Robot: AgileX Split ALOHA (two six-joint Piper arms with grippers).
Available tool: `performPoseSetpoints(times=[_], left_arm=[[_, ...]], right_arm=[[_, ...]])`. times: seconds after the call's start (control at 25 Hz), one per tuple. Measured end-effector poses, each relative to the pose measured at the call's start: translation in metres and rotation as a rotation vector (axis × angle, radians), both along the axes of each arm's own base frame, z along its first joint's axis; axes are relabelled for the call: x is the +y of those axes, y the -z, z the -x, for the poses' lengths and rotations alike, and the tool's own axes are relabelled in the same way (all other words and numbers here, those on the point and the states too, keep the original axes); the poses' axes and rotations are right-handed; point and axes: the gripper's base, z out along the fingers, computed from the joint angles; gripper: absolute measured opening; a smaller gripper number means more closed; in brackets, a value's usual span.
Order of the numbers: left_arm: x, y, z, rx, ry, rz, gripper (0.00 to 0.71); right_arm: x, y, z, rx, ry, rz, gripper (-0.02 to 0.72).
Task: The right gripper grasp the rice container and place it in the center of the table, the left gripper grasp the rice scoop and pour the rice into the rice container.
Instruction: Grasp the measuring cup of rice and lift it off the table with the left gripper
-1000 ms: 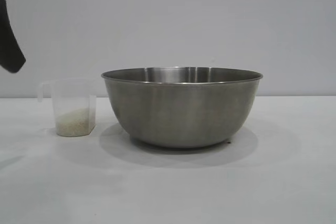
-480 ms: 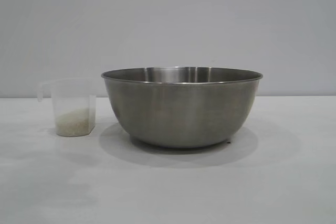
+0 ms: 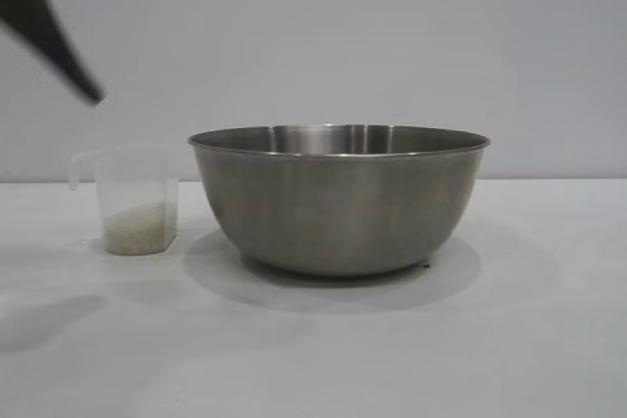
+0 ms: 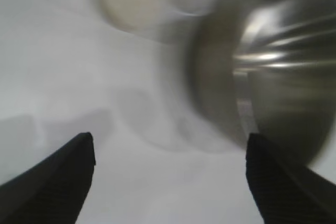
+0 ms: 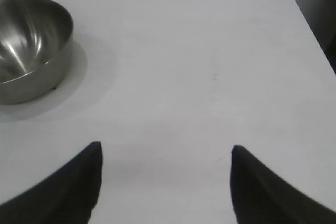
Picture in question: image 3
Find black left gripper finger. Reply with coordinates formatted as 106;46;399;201
0;0;107;106

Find translucent plastic measuring cup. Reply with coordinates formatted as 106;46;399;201
70;144;180;256

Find white rice grains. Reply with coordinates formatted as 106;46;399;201
102;200;177;255

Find stainless steel mixing bowl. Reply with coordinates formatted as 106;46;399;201
187;122;491;277

